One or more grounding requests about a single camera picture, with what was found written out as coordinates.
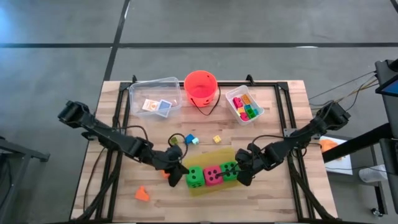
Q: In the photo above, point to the white side table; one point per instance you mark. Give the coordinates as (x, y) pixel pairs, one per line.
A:
(339, 163)

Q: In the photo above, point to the orange toy block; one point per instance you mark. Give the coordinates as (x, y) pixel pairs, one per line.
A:
(142, 193)

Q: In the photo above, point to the small olive green brick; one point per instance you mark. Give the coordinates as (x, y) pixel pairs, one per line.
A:
(173, 140)

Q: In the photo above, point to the white roll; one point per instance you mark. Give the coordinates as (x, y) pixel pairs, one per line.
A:
(373, 174)

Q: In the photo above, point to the yellow wedge toy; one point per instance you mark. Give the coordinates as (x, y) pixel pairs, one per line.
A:
(241, 109)

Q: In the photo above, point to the orange pumpkin bucket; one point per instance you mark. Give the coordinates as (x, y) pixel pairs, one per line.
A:
(200, 88)

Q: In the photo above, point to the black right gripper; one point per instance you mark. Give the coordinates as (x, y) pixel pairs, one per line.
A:
(252, 161)

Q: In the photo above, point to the green foam die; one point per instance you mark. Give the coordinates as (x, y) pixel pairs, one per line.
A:
(195, 176)
(230, 166)

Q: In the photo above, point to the green toy brick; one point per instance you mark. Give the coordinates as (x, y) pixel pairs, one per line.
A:
(251, 113)

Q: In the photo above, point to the blue toy brick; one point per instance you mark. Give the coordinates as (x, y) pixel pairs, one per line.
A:
(188, 138)

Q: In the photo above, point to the white plastic basket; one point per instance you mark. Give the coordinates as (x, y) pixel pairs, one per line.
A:
(231, 93)

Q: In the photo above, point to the red foam die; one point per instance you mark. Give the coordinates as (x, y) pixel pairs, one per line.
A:
(213, 175)

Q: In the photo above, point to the black metal table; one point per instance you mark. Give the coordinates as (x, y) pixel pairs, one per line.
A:
(37, 155)

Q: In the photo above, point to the yellow four-stud toy brick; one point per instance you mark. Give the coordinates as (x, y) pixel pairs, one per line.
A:
(217, 139)

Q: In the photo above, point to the small teal toy brick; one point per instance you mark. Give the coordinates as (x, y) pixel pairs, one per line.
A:
(256, 111)
(247, 107)

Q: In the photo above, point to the black diagonal support beam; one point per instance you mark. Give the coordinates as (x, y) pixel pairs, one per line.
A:
(357, 143)

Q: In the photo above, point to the blue white card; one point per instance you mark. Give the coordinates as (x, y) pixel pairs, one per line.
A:
(163, 107)

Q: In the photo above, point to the orange wedge toy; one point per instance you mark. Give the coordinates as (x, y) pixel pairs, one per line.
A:
(164, 175)

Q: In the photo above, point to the yellow translucent plastic tray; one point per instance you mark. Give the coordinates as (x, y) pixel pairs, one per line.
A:
(208, 157)

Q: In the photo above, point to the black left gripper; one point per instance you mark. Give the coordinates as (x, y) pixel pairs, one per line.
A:
(168, 158)

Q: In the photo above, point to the light cyan toy brick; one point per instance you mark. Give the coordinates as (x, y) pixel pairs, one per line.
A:
(195, 141)

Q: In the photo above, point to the red stepped toy brick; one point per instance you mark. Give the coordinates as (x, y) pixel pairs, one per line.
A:
(237, 102)

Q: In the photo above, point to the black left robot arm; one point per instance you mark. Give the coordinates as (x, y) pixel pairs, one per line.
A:
(109, 138)

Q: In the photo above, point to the orange object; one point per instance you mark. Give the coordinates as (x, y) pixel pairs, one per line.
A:
(329, 145)

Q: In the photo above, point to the clear plastic container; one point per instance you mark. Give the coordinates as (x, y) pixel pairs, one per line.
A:
(140, 90)

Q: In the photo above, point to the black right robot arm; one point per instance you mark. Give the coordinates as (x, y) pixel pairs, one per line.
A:
(304, 135)

